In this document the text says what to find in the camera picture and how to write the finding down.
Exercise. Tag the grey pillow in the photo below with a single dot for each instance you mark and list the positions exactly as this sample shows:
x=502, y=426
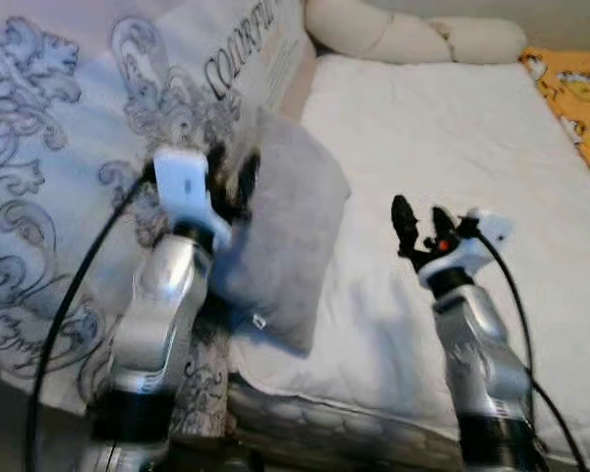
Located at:
x=295, y=226

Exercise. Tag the blue grey floral mattress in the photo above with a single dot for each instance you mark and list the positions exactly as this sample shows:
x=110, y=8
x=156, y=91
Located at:
x=69, y=128

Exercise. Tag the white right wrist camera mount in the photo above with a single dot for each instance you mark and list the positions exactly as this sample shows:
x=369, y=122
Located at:
x=477, y=241

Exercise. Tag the orange cartoon print blanket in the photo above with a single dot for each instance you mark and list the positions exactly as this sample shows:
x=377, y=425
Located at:
x=575, y=98

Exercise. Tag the white quilted mattress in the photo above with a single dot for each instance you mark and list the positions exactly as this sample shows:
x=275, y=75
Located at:
x=472, y=147

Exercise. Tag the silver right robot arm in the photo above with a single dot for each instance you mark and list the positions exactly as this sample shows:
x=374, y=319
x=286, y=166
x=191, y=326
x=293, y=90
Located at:
x=482, y=364

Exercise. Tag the beige bolster cushion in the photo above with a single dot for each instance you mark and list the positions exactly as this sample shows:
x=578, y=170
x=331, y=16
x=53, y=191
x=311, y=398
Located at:
x=403, y=34

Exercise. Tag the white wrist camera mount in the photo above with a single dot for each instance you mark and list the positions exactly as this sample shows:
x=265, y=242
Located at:
x=477, y=241
x=182, y=182

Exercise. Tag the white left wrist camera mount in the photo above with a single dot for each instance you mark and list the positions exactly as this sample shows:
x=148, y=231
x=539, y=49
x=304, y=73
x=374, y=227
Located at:
x=182, y=182

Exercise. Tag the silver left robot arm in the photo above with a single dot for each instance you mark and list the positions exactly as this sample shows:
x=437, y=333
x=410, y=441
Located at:
x=162, y=315

